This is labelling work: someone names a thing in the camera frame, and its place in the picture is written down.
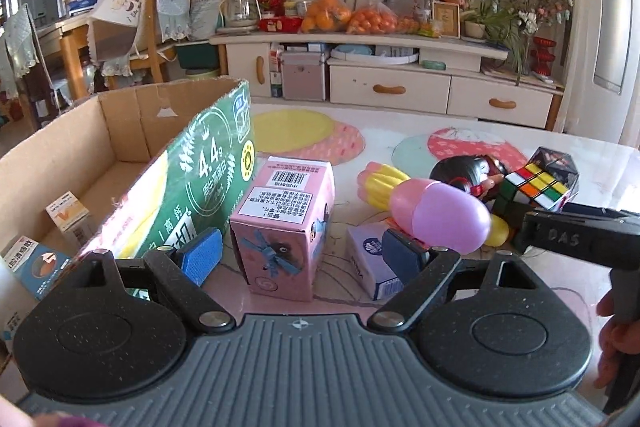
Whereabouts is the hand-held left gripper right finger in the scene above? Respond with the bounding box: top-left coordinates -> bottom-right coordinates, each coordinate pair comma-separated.
367,228 -> 541,334

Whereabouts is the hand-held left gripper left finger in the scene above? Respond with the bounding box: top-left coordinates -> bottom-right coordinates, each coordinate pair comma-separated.
67,227 -> 237,334

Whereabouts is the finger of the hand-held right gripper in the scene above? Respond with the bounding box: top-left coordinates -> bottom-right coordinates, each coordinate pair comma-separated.
565,203 -> 640,228

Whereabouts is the yellow pink toy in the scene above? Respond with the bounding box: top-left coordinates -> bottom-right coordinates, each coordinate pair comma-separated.
357,161 -> 413,210

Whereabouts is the colourful puzzle cube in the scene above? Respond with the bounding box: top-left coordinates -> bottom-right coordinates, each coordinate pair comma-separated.
492,163 -> 571,212

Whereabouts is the pink carton with bow print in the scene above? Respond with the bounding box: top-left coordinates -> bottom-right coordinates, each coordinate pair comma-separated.
229,155 -> 336,303

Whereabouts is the black red doll figure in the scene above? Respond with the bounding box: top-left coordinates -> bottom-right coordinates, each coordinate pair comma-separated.
430,154 -> 508,200

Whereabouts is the white orange medicine box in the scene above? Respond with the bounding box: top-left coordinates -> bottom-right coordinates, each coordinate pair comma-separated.
45,191 -> 98,253

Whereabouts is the green printed cardboard box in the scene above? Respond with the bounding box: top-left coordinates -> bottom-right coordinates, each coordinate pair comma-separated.
0,77 -> 257,388

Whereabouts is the blue medicine box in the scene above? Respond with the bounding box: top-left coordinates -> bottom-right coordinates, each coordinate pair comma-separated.
0,234 -> 76,300

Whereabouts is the person's right hand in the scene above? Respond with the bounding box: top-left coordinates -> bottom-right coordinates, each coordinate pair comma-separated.
596,289 -> 640,402

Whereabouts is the person's left hand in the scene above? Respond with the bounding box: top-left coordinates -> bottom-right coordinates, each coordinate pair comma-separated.
0,398 -> 38,427

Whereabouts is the white blue small box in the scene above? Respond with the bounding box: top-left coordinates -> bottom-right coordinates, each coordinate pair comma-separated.
346,219 -> 416,301

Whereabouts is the pink purple toy egg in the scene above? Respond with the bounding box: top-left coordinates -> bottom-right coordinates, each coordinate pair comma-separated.
389,178 -> 493,255

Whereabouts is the small yellow ball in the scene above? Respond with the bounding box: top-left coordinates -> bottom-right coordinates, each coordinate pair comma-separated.
482,213 -> 511,248

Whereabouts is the red vase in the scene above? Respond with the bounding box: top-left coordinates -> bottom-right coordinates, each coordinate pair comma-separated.
531,36 -> 555,76

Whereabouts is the white television cabinet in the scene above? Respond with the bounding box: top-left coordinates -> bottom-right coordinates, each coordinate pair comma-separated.
209,31 -> 566,130

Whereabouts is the white red carton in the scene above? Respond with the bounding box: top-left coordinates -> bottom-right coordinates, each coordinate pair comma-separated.
269,48 -> 284,98

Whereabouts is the dark green storage bin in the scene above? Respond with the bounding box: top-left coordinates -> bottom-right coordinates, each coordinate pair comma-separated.
175,42 -> 221,70

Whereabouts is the pink metal case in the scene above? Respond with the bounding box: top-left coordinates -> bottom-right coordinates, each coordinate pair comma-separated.
280,52 -> 328,101

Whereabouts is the white standing air conditioner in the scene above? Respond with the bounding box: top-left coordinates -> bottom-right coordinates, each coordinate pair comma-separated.
591,0 -> 632,96

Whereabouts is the round white blue tray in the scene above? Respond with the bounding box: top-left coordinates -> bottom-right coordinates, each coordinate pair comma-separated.
330,44 -> 420,64

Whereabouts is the pink flower bouquet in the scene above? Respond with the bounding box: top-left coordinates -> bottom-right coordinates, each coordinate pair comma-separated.
480,0 -> 575,38

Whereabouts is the potted green plant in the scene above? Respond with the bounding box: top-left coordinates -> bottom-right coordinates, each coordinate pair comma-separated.
462,0 -> 531,82

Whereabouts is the bag of tangerines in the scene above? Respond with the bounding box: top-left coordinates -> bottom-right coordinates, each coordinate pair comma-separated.
346,0 -> 398,35

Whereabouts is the grey printed bag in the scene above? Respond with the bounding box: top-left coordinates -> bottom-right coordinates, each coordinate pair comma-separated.
190,0 -> 223,42

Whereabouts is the glass kettle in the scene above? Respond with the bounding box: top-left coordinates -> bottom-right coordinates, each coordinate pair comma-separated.
216,0 -> 261,32

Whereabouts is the bag of oranges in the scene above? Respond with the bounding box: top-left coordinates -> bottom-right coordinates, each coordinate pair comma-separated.
301,0 -> 353,34

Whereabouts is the wooden dining table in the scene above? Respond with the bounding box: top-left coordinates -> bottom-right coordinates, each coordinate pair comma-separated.
35,14 -> 166,100

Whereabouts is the white cartoon canvas bag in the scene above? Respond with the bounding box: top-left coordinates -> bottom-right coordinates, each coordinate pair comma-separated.
89,0 -> 148,64

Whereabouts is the wooden picture frame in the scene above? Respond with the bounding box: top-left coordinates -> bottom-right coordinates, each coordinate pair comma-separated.
432,1 -> 461,38

